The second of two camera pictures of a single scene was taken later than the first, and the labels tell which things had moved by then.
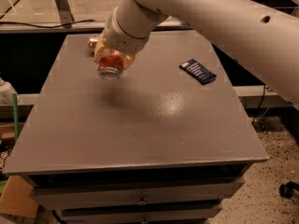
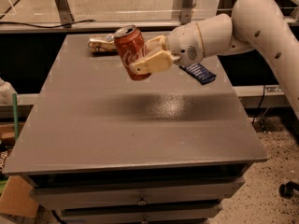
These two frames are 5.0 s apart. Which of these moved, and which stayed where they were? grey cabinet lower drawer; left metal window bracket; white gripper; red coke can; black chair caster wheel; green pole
Moved: white gripper; red coke can
Stayed: black chair caster wheel; grey cabinet lower drawer; left metal window bracket; green pole
